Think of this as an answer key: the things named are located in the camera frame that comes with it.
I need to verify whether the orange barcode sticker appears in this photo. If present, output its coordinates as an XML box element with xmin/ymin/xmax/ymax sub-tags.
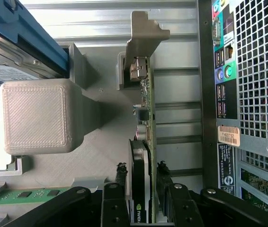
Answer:
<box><xmin>217</xmin><ymin>125</ymin><xmax>241</xmax><ymax>147</ymax></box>

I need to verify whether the green ram stick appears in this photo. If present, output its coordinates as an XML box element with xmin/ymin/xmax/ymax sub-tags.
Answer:
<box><xmin>0</xmin><ymin>186</ymin><xmax>73</xmax><ymax>207</ymax></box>

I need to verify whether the grey 3d-printed parts rack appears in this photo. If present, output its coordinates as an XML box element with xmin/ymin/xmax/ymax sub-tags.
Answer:
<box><xmin>0</xmin><ymin>42</ymin><xmax>153</xmax><ymax>227</ymax></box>

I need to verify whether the grey pc case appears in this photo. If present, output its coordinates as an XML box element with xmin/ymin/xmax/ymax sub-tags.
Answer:
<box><xmin>197</xmin><ymin>0</ymin><xmax>268</xmax><ymax>216</ymax></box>

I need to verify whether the hard disk in blue carrier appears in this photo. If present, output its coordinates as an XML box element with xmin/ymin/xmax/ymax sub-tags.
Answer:
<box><xmin>0</xmin><ymin>0</ymin><xmax>69</xmax><ymax>82</ymax></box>

